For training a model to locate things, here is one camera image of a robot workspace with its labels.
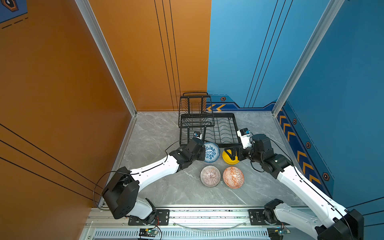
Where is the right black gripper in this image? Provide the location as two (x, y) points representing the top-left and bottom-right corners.
(224, 141), (264, 164)

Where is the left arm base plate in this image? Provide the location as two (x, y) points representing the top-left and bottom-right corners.
(128, 209), (170, 226)

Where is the blue white floral bowl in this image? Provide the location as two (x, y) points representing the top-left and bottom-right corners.
(204, 142), (221, 163)

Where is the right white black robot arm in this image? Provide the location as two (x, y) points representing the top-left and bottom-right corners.
(224, 129), (364, 240)

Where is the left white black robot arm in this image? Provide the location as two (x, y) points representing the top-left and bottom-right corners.
(102, 137), (206, 224)

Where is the pink striped bowl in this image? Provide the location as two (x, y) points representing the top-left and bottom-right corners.
(200, 166), (221, 188)

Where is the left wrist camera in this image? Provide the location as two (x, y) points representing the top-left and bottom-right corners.
(193, 131), (203, 140)

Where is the green circuit board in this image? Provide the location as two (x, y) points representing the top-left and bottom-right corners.
(267, 228), (291, 240)
(138, 229), (160, 240)

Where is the aluminium front rail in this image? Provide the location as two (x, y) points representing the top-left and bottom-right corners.
(80, 205), (314, 240)

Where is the right green circuit board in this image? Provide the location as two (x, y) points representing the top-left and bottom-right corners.
(267, 228), (291, 240)

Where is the orange patterned bowl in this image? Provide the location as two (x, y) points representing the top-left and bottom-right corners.
(223, 167), (245, 189)

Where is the black wire dish rack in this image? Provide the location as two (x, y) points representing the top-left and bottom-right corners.
(179, 92), (241, 148)

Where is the left green circuit board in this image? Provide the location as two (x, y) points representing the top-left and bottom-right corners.
(138, 229), (160, 240)

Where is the right aluminium corner post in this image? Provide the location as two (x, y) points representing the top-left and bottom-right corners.
(272, 0), (345, 117)

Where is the aluminium corner post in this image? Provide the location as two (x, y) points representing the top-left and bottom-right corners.
(75, 0), (137, 117)
(272, 0), (345, 117)

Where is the yellow bowl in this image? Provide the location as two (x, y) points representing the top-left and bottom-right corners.
(222, 149), (240, 165)

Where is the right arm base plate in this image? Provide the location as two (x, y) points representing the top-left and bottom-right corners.
(248, 209), (268, 226)

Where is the left aluminium corner post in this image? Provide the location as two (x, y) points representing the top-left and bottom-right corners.
(75, 0), (137, 117)

